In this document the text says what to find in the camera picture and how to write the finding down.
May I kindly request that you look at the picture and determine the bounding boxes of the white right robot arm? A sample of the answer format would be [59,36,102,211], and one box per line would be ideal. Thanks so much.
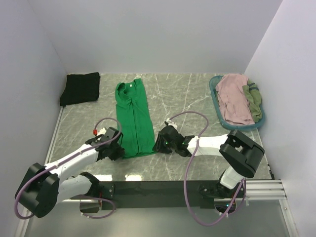
[153,125,265,197]

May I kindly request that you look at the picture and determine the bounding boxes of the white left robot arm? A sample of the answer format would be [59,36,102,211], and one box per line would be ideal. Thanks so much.
[14,127,124,219]

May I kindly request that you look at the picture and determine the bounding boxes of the black folded tank top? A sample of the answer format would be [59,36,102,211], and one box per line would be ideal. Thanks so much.
[59,72,100,107]

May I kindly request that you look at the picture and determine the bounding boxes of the pink tank top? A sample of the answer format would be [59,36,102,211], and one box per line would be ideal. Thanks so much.
[215,74,254,125]

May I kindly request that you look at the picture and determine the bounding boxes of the olive green tank top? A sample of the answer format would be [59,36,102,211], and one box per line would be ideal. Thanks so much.
[242,79,262,123]

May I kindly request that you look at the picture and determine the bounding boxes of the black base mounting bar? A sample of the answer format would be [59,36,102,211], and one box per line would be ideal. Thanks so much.
[69,180,237,211]

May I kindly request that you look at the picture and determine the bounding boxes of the teal plastic basket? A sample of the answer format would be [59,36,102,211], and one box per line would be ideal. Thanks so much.
[209,75,266,131]

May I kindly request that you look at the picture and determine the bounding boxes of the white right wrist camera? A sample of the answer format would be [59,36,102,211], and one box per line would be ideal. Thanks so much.
[164,118,178,130]

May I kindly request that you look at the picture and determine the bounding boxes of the aluminium frame rail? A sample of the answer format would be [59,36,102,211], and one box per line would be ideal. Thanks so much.
[61,179,288,202]

